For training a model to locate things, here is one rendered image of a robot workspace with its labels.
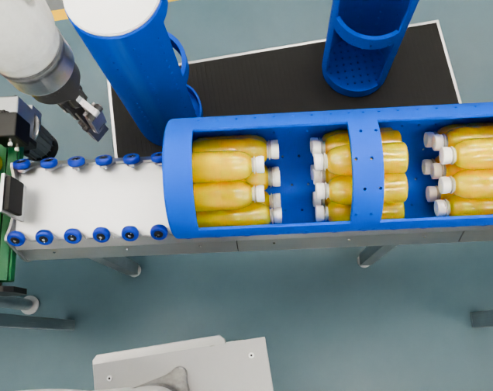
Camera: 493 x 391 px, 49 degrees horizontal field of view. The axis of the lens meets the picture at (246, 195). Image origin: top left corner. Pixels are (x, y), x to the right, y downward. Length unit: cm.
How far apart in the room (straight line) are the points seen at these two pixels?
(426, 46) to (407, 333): 123
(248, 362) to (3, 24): 88
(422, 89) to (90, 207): 154
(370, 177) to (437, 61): 145
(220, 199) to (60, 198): 51
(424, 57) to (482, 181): 132
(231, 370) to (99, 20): 98
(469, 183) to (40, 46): 95
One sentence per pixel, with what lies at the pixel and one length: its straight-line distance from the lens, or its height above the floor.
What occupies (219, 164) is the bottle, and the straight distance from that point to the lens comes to 121.
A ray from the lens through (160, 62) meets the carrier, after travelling 176.
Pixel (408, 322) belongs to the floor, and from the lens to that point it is 240.
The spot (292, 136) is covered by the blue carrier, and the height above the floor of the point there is 103.
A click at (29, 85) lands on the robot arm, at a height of 173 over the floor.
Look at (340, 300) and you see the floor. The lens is 236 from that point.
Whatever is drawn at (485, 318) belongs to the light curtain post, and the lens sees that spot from 232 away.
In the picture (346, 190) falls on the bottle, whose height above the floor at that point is 114.
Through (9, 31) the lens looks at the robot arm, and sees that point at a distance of 64.
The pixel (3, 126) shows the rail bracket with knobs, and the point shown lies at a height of 100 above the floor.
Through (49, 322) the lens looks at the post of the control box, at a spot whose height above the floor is 27.
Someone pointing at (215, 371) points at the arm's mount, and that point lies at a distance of 127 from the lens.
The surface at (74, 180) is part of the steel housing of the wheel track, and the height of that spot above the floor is 93.
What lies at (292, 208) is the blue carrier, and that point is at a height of 97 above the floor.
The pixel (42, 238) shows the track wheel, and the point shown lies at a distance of 151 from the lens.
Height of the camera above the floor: 233
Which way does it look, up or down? 75 degrees down
